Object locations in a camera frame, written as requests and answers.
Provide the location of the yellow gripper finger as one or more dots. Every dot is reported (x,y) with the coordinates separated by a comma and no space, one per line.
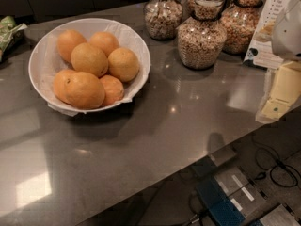
(282,89)

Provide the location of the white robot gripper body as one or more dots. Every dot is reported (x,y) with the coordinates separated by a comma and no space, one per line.
(289,35)

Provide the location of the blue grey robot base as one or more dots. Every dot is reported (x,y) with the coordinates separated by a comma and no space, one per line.
(251,185)

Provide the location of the large front orange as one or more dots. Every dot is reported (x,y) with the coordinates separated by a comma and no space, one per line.
(84,90)

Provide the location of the white bowl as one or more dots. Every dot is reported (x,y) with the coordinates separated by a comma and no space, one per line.
(44,60)

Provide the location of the white paper bowl liner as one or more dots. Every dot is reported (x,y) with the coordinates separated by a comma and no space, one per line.
(125,35)

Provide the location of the allergen info sign card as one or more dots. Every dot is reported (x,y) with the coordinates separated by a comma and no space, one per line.
(259,52)

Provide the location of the glass cereal jar right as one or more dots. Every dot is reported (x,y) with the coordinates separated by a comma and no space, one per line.
(240,19)

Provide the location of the glass cereal jar middle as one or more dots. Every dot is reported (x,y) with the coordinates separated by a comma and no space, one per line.
(201,37)

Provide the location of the glass cereal jar left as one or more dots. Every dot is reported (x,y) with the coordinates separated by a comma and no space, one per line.
(162,17)

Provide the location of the green snack packet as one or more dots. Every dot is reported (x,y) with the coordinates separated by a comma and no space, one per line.
(10,34)

